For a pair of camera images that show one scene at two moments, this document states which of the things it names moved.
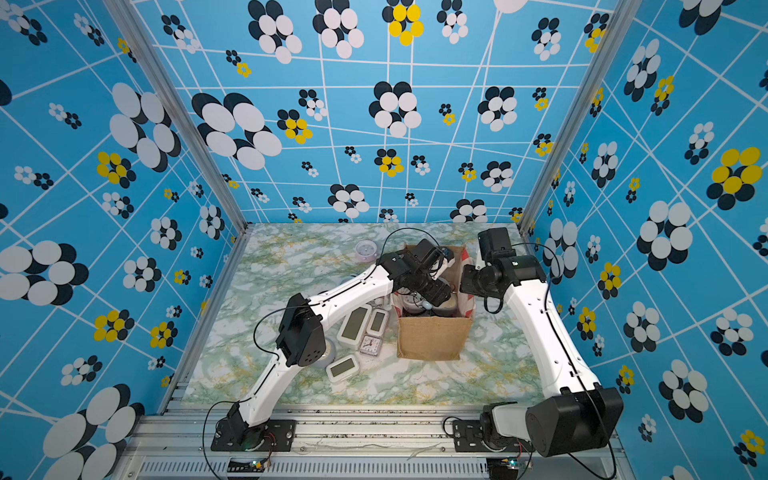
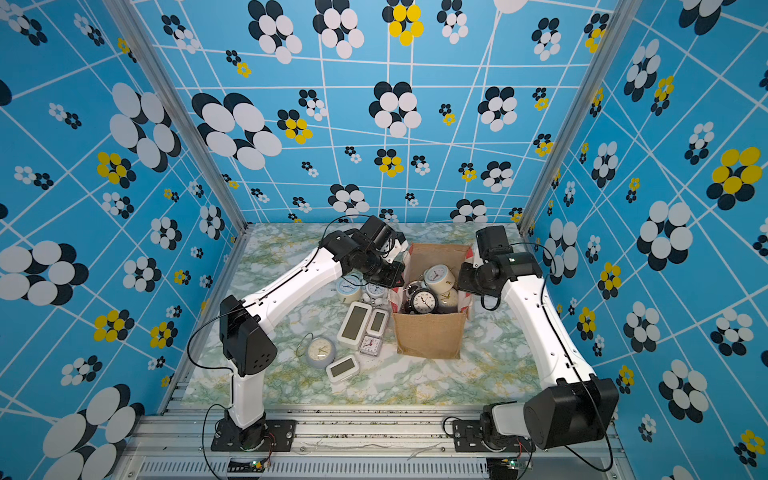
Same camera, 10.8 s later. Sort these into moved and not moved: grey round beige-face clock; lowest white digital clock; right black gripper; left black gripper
Moved: left black gripper
Not moved: right black gripper; grey round beige-face clock; lowest white digital clock
